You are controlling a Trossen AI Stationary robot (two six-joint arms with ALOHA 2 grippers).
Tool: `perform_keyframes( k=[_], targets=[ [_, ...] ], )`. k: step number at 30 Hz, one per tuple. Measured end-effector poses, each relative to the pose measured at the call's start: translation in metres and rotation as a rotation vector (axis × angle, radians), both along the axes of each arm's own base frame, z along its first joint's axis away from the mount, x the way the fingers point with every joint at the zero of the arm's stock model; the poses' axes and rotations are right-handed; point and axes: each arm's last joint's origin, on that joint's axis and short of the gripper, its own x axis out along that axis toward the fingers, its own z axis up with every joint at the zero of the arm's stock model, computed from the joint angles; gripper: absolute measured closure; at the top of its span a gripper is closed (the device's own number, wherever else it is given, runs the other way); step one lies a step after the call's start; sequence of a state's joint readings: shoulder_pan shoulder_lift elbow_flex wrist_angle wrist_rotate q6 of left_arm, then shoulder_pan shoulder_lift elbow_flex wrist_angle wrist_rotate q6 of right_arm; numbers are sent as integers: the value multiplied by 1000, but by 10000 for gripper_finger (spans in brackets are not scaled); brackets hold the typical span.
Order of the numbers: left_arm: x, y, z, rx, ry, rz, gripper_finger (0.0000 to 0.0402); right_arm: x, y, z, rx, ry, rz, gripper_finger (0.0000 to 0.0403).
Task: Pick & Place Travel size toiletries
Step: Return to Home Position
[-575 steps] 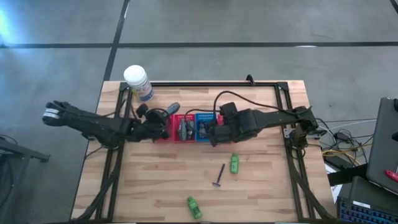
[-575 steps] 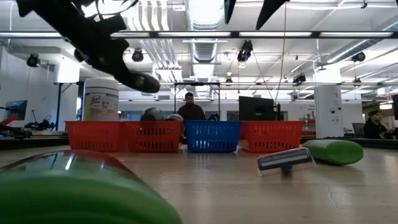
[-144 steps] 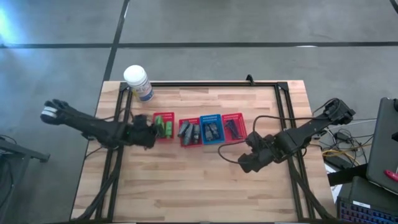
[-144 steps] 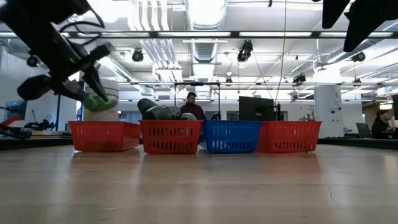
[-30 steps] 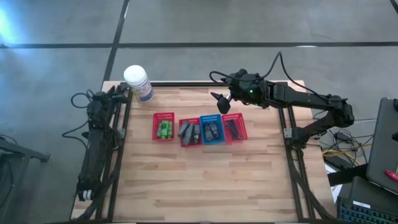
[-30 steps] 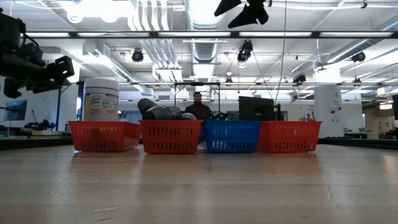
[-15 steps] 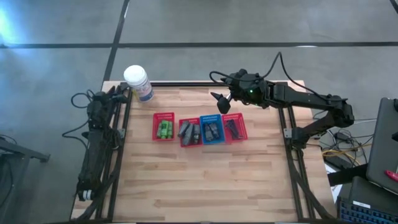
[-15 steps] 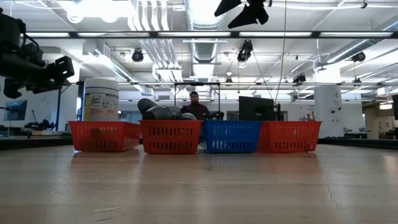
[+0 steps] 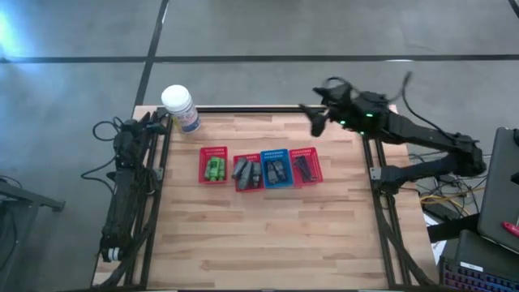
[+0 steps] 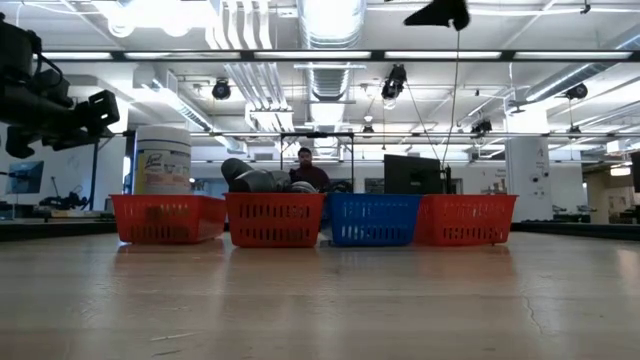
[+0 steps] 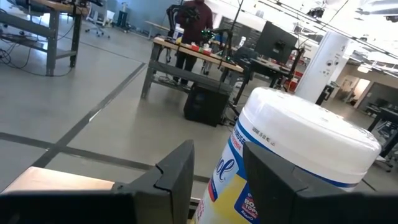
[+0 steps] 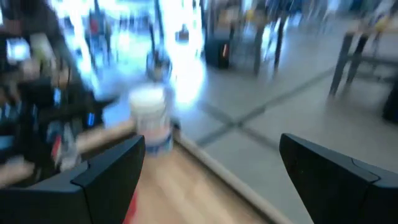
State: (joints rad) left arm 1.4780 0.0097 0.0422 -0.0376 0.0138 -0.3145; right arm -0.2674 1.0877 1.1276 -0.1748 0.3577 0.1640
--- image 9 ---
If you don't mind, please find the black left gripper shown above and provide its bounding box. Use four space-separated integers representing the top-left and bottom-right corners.
114 111 168 167

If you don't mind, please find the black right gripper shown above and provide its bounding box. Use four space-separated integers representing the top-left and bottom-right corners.
299 84 368 138

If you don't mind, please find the white disinfecting wipes canister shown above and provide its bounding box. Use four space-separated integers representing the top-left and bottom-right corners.
161 84 202 134

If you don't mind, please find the red plastic basket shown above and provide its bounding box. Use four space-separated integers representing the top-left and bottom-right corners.
198 146 229 186
232 152 265 193
288 146 324 189

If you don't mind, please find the blue plastic basket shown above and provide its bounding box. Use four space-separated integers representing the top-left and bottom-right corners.
259 148 294 190

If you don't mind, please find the black side desk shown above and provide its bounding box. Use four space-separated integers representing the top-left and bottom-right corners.
0 174 66 292

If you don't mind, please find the black power brick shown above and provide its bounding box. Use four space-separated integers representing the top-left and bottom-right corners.
425 201 452 222

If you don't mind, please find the black cloth strip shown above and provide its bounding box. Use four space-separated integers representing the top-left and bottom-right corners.
426 213 482 244

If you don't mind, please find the grey laptop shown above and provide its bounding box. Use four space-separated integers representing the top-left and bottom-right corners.
477 127 519 255

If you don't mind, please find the black box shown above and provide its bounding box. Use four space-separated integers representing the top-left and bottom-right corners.
453 229 519 277

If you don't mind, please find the red marker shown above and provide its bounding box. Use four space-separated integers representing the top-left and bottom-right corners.
500 221 519 238

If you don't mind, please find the black backlit keyboard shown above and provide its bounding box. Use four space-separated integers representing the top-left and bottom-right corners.
440 259 519 292

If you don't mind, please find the black aluminium frame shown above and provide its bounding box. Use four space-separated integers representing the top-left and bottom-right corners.
92 105 439 291

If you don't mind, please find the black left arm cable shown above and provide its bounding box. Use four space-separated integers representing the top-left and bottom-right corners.
80 117 122 194

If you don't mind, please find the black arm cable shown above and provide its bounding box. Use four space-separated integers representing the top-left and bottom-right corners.
388 71 459 141
80 117 122 194

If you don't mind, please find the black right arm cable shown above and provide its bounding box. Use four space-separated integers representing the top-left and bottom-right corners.
388 71 459 141

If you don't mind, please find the yellow cable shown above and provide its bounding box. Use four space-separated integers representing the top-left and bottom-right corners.
419 187 487 208

